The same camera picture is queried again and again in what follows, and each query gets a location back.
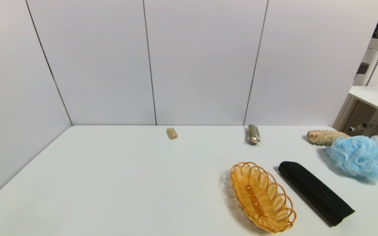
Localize yellow woven plastic basket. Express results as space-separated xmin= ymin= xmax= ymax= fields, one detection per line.
xmin=230 ymin=162 xmax=297 ymax=234

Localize metallic silver harmonica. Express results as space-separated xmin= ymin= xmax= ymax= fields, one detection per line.
xmin=248 ymin=124 xmax=261 ymax=146

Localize brown sweet potato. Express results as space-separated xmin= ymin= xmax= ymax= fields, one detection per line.
xmin=307 ymin=130 xmax=351 ymax=147

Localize black folded cloth pouch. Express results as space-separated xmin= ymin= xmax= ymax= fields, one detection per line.
xmin=278 ymin=161 xmax=355 ymax=227

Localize blue mesh bath loofah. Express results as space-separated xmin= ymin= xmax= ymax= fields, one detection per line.
xmin=325 ymin=135 xmax=378 ymax=183

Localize white side table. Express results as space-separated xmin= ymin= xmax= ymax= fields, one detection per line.
xmin=332 ymin=86 xmax=378 ymax=143

